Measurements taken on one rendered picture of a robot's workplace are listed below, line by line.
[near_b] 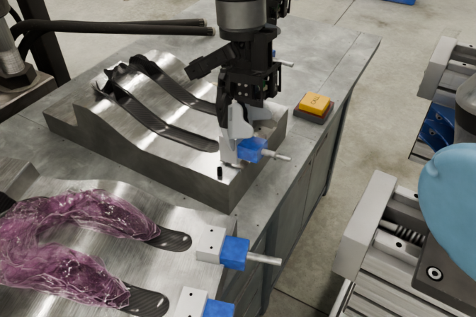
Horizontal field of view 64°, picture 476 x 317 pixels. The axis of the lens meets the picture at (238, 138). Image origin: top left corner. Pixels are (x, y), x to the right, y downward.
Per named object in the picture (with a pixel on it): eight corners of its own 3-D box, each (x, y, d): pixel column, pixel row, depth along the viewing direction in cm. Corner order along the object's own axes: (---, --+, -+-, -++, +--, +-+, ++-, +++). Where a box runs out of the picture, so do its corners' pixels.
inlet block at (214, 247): (282, 257, 64) (285, 239, 60) (278, 285, 60) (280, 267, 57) (206, 242, 66) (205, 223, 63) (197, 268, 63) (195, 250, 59)
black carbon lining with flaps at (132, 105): (251, 120, 84) (252, 84, 78) (212, 166, 74) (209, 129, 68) (130, 77, 97) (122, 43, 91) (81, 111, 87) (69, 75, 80)
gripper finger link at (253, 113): (270, 141, 70) (264, 101, 64) (242, 134, 73) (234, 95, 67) (278, 130, 72) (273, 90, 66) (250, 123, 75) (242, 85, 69)
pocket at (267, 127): (276, 134, 83) (278, 121, 81) (265, 148, 80) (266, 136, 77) (258, 127, 85) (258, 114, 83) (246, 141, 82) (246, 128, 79)
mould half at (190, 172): (285, 137, 91) (290, 90, 82) (229, 216, 74) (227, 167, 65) (124, 79, 109) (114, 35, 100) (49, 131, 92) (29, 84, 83)
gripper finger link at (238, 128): (247, 162, 64) (251, 107, 60) (217, 153, 66) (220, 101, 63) (256, 156, 66) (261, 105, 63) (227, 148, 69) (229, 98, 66)
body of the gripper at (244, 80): (261, 113, 60) (259, 36, 54) (215, 103, 64) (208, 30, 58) (282, 94, 65) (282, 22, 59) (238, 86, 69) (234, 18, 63)
